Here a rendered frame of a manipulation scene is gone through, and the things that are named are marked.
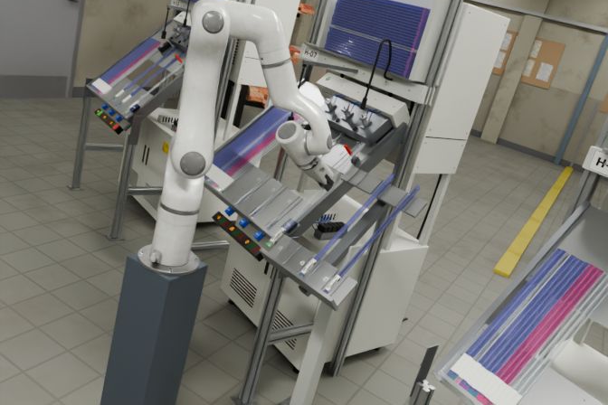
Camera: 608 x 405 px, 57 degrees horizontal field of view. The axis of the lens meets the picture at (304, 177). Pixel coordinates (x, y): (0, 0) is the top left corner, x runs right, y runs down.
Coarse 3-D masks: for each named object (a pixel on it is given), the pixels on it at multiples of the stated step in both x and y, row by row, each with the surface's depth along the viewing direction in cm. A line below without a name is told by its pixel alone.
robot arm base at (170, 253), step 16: (160, 208) 168; (160, 224) 168; (176, 224) 167; (192, 224) 170; (160, 240) 169; (176, 240) 169; (192, 240) 174; (144, 256) 173; (160, 256) 170; (176, 256) 171; (192, 256) 181; (160, 272) 168; (176, 272) 169; (192, 272) 173
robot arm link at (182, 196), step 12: (168, 156) 171; (168, 168) 171; (168, 180) 168; (180, 180) 169; (192, 180) 170; (168, 192) 166; (180, 192) 165; (192, 192) 167; (168, 204) 166; (180, 204) 165; (192, 204) 167
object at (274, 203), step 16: (256, 176) 237; (224, 192) 238; (240, 192) 234; (256, 192) 231; (272, 192) 227; (288, 192) 224; (256, 208) 223; (272, 208) 221; (288, 208) 218; (272, 224) 214
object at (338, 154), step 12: (312, 84) 269; (312, 96) 263; (336, 132) 239; (336, 144) 234; (348, 144) 231; (324, 156) 231; (336, 156) 228; (360, 156) 223; (336, 168) 223; (348, 168) 221
